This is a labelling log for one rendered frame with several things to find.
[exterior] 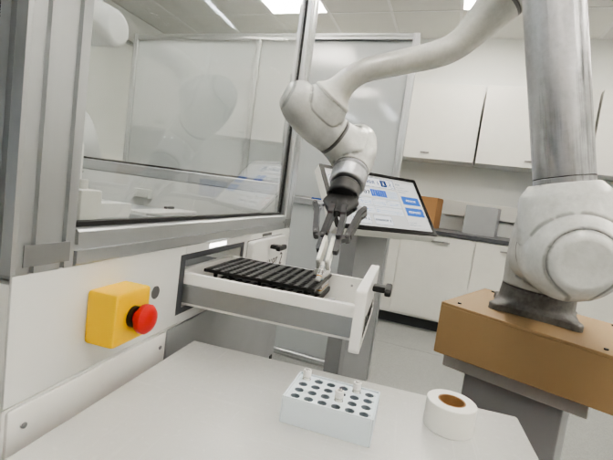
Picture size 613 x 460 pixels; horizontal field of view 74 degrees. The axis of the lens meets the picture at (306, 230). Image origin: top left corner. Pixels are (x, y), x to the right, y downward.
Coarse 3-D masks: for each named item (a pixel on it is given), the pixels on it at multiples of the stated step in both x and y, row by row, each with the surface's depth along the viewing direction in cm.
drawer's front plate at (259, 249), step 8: (256, 240) 108; (264, 240) 111; (272, 240) 117; (280, 240) 125; (248, 248) 104; (256, 248) 106; (264, 248) 111; (248, 256) 104; (256, 256) 107; (264, 256) 112; (272, 256) 120; (280, 256) 128
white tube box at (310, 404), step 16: (304, 384) 60; (320, 384) 59; (336, 384) 60; (352, 384) 60; (288, 400) 54; (304, 400) 54; (320, 400) 55; (352, 400) 56; (368, 400) 57; (288, 416) 54; (304, 416) 54; (320, 416) 53; (336, 416) 52; (352, 416) 52; (368, 416) 53; (320, 432) 53; (336, 432) 53; (352, 432) 52; (368, 432) 51
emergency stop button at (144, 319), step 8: (144, 304) 54; (136, 312) 53; (144, 312) 53; (152, 312) 54; (136, 320) 52; (144, 320) 53; (152, 320) 54; (136, 328) 52; (144, 328) 53; (152, 328) 55
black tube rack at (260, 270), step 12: (228, 264) 86; (240, 264) 88; (252, 264) 89; (264, 264) 91; (276, 264) 93; (216, 276) 79; (228, 276) 87; (240, 276) 77; (252, 276) 77; (264, 276) 79; (276, 276) 80; (288, 276) 82; (300, 276) 83; (312, 276) 85; (276, 288) 82; (288, 288) 83; (300, 288) 74
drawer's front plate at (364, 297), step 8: (368, 272) 82; (376, 272) 84; (368, 280) 74; (376, 280) 89; (360, 288) 66; (368, 288) 67; (360, 296) 66; (368, 296) 68; (360, 304) 66; (368, 304) 72; (360, 312) 66; (352, 320) 66; (360, 320) 66; (368, 320) 81; (352, 328) 66; (360, 328) 66; (352, 336) 66; (360, 336) 66; (352, 344) 66; (360, 344) 69; (352, 352) 67
